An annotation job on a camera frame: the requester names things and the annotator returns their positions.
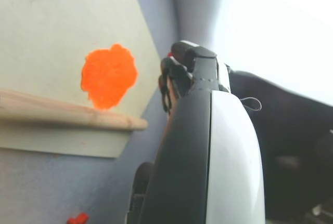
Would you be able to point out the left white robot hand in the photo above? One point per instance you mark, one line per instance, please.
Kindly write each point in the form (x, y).
(208, 156)

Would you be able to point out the wooden rolling pin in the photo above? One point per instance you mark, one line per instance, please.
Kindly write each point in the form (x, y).
(65, 111)

